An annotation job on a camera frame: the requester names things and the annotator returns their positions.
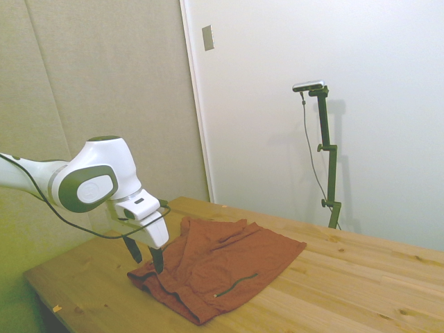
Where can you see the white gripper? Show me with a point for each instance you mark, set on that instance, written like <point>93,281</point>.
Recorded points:
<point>156,232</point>

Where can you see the black jointed camera stand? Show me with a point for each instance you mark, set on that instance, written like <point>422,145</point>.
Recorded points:
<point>332,173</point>

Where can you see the rust orange shorts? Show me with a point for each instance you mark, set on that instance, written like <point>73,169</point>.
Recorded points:
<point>225,256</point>

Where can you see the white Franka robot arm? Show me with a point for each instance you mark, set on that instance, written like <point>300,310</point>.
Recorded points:
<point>104,156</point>

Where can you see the grey exterior camera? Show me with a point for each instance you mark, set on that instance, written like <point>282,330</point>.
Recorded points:
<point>308,85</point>

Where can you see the grey wall plate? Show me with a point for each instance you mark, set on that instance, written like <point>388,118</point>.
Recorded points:
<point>208,38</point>

